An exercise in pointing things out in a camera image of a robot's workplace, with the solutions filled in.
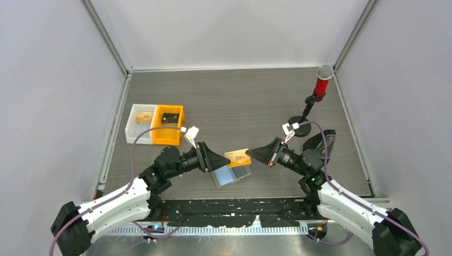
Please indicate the slotted metal rail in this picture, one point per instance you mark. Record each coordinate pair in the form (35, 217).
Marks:
(254, 229)

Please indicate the black card in orange bin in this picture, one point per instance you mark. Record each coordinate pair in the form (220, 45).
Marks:
(170, 119)

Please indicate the red microphone on black stand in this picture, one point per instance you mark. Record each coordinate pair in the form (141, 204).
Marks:
(324, 75)

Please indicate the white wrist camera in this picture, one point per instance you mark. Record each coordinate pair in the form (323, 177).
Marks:
(289, 130)
(190, 134)

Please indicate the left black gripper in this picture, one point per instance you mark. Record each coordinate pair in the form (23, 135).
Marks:
(207, 159)

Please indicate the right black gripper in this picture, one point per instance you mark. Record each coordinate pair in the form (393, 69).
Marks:
(269, 154)

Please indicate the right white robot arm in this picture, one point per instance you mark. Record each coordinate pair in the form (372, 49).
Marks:
(386, 232)

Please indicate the tan card in white bin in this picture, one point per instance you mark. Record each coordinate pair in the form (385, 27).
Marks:
(144, 117)

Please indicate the orange plastic bin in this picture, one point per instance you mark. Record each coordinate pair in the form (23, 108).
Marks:
(168, 135)

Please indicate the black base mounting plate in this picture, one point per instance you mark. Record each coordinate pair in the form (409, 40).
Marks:
(235, 213)

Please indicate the white plastic bin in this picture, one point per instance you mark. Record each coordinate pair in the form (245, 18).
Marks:
(133, 127)

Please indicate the black stand with clear plate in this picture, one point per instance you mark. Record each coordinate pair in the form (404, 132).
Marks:
(323, 143)

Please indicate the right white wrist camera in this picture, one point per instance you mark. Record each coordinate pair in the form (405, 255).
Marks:
(289, 130)

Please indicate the blue grey card holder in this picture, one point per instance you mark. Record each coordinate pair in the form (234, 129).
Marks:
(227, 175)

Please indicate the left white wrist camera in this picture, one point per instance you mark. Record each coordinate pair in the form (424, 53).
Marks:
(190, 134)

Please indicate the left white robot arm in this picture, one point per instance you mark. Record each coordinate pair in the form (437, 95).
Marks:
(77, 227)

